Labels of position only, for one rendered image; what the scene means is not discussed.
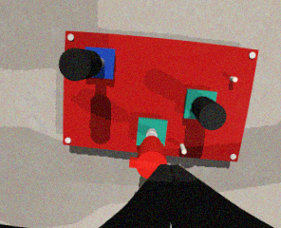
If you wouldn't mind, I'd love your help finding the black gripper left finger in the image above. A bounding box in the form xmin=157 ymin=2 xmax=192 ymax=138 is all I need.
xmin=99 ymin=164 xmax=174 ymax=228

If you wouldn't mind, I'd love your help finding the red circuit board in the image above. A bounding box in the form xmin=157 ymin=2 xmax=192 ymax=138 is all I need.
xmin=58 ymin=30 xmax=259 ymax=179

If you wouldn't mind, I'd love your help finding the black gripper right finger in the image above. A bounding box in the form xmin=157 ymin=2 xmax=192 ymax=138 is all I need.
xmin=170 ymin=164 xmax=273 ymax=228

